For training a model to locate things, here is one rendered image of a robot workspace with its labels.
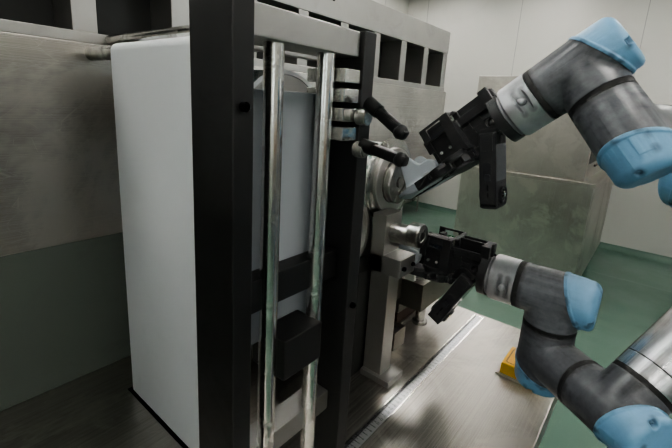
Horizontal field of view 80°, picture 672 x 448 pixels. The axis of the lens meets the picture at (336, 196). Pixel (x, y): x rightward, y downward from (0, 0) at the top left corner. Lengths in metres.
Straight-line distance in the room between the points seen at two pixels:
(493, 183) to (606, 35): 0.22
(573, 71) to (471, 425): 0.53
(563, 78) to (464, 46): 5.03
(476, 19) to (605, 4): 1.33
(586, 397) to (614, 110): 0.36
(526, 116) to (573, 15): 4.73
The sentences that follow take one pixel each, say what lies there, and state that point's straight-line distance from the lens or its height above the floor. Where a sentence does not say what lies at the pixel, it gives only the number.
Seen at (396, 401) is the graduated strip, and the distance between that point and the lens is 0.75.
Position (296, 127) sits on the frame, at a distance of 0.36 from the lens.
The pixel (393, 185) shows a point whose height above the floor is 1.25.
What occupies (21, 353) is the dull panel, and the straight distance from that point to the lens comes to 0.80.
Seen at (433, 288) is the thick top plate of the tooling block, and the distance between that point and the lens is 0.89.
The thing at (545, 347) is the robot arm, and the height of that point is 1.04.
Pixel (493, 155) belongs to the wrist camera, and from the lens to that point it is 0.60.
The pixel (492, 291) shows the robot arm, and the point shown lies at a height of 1.10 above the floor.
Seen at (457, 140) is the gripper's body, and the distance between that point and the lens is 0.60.
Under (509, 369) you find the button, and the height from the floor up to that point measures 0.92.
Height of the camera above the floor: 1.38
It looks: 13 degrees down
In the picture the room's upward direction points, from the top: 3 degrees clockwise
